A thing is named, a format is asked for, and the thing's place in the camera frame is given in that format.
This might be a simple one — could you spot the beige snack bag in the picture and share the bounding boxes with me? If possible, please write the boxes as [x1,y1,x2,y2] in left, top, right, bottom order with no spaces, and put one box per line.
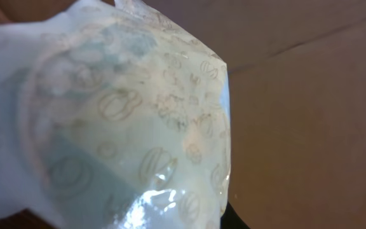
[0,1,231,228]

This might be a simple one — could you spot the cardboard backboard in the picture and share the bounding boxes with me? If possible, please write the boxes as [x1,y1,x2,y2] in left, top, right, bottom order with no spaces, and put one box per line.
[0,0,366,229]

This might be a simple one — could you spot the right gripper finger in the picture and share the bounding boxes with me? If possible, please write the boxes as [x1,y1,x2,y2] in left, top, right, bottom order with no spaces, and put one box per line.
[220,202,250,229]

